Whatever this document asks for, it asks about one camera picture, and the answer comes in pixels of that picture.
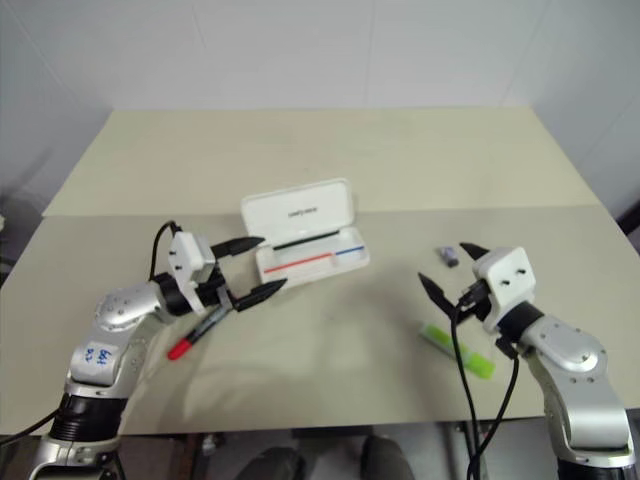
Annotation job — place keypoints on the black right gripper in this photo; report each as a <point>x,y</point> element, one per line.
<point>477,300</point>

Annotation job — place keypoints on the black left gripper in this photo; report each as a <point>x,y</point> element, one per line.
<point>212,285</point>

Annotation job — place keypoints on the small purple grey eraser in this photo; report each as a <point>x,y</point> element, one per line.
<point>446,254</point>

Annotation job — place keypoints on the white plastic pencil case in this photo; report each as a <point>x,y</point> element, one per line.
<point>300,210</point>

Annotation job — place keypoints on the green highlighter pen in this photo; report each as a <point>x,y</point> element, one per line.
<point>480,367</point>

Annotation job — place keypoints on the black marker with red cap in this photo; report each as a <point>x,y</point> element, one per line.
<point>177,348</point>

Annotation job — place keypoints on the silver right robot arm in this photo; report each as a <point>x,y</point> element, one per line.
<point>575,350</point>

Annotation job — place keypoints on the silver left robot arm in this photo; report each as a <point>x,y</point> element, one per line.
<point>120,310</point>

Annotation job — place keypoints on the red and blue thin stick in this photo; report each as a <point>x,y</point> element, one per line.
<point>300,262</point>

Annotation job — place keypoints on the thin black pen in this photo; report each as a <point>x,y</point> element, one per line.
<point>305,240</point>

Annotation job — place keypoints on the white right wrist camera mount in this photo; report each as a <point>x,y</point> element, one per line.
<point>505,272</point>

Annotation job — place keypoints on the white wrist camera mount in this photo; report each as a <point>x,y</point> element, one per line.
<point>185,252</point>
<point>505,272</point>

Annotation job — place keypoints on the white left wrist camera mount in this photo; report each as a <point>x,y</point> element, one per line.
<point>185,252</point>

